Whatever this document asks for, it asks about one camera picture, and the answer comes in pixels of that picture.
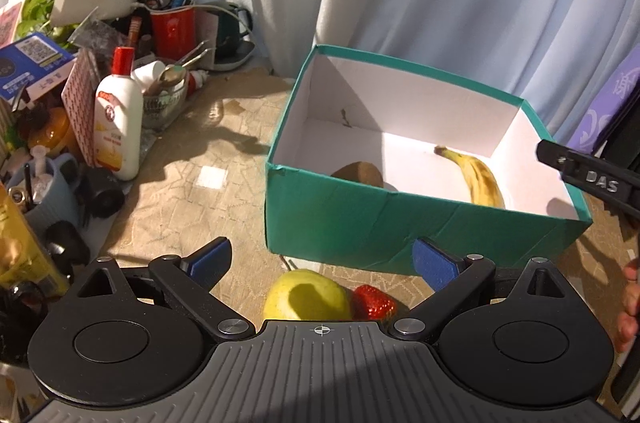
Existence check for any red patterned card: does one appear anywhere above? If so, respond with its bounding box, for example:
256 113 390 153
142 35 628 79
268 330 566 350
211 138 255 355
61 48 101 168

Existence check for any purple paper bag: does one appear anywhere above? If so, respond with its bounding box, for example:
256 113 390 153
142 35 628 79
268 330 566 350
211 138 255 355
567 44 640 154

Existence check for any green plant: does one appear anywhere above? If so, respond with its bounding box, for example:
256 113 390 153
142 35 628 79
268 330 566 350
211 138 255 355
14 0 78 50

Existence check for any yellow banana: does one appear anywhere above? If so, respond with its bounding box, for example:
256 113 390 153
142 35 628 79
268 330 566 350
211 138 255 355
434 146 506 209

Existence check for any red strawberry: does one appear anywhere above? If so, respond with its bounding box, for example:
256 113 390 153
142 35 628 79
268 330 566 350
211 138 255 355
352 284 397 322

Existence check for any black round cap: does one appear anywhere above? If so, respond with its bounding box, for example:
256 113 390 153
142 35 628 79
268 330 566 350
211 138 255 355
78 168 125 218

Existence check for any person right hand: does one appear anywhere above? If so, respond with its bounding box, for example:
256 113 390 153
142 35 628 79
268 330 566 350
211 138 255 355
614 258 640 353

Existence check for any green yellow pear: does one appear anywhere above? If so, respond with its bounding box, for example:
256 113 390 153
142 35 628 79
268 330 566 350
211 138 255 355
262 269 352 321

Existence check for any white lotion bottle red cap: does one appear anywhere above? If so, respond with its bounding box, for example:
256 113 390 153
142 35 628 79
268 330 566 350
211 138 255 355
93 46 143 182

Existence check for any yellow snack packet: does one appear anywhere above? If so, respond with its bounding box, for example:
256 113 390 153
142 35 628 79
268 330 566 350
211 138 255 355
1 186 68 297

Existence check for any orange jar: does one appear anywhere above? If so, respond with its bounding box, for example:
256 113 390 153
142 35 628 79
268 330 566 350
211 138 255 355
27 107 79 158

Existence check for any teal cardboard box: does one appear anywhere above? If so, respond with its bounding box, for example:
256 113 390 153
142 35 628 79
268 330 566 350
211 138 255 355
265 45 591 275

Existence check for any red pen cup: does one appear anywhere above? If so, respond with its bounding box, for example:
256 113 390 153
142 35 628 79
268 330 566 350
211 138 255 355
151 6 196 60

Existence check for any dark green mug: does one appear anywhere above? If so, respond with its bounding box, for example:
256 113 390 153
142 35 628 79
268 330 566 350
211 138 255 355
205 2 256 72

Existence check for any blue grey mug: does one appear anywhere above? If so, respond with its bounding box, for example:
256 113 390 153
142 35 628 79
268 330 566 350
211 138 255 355
24 154 79 238

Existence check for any brown kiwi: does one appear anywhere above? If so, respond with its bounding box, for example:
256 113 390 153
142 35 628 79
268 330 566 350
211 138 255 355
331 161 384 188

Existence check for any blue QR code box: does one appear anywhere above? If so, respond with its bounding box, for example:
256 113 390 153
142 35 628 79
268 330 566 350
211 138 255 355
0 32 75 104

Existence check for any glass bowl with utensils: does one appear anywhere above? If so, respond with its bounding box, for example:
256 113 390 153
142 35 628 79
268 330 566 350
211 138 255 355
132 60 189 131

